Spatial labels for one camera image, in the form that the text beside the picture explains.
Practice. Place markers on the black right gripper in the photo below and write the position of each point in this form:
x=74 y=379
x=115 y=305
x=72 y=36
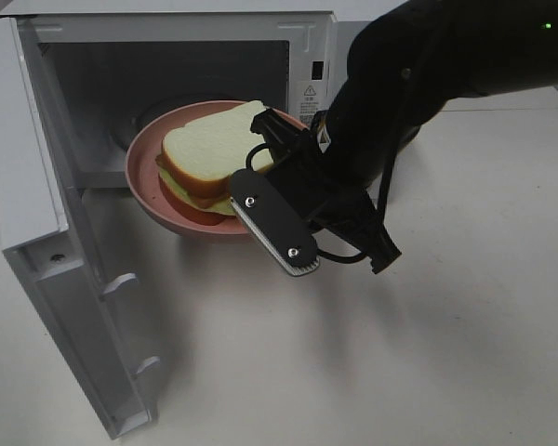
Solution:
x=342 y=219

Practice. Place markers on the toy sandwich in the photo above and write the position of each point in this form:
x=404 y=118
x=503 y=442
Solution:
x=197 y=160

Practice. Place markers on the pink round plate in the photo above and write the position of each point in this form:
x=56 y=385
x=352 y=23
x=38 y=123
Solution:
x=143 y=180

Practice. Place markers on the white microwave door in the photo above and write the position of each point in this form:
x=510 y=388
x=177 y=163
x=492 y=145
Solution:
x=47 y=239

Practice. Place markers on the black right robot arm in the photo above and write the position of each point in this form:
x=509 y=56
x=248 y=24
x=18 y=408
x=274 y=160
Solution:
x=403 y=67

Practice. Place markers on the white warning label sticker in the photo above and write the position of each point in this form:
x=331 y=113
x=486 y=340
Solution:
x=310 y=99

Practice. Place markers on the white microwave oven body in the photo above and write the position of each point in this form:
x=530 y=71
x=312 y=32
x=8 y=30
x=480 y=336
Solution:
x=111 y=57

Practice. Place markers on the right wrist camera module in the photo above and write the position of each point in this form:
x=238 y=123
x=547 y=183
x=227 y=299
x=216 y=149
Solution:
x=273 y=222

